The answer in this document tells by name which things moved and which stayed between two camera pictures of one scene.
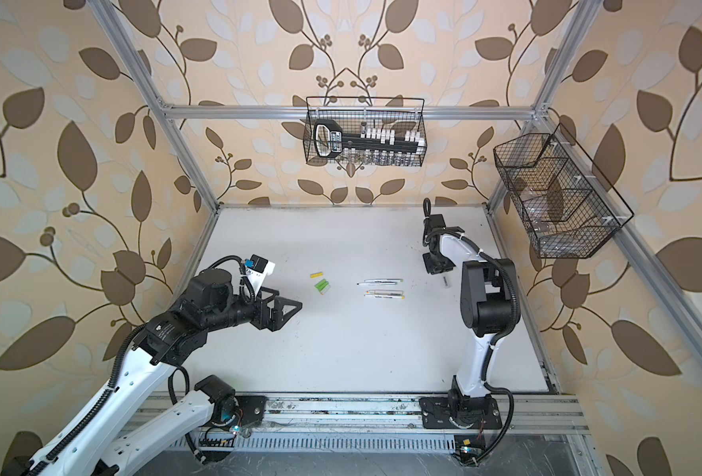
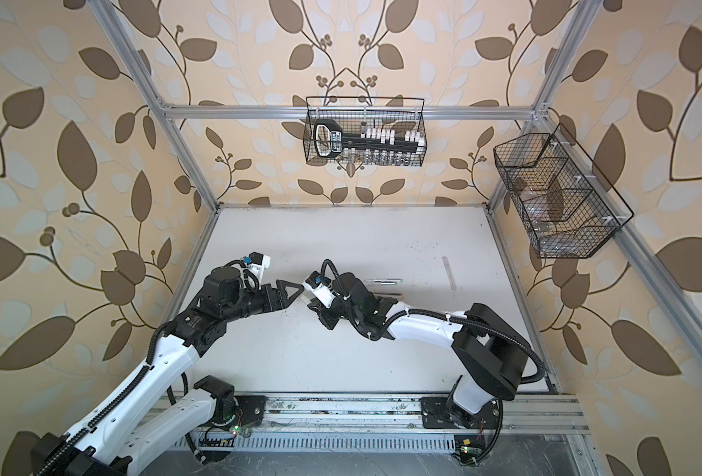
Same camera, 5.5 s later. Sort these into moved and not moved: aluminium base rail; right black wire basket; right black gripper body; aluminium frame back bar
Moved: right black gripper body
Not moved: right black wire basket; aluminium frame back bar; aluminium base rail
